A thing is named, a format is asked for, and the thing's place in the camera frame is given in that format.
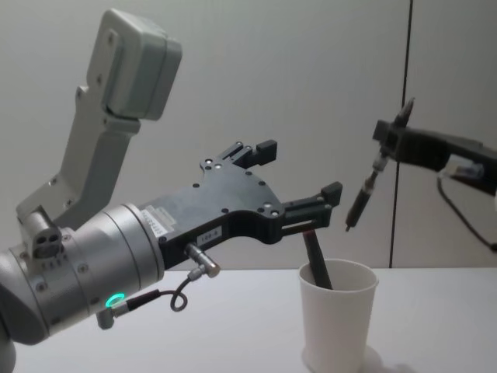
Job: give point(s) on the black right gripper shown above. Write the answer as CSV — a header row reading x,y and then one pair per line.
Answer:
x,y
446,151

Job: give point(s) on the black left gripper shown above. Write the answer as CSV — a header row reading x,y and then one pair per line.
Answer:
x,y
233,198

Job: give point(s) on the dark pen with silver tip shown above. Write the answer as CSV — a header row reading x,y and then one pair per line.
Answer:
x,y
365,194

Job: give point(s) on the white paper cup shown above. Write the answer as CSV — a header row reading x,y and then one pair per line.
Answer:
x,y
338,318

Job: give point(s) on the white table cloth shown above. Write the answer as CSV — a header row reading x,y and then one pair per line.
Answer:
x,y
155,342

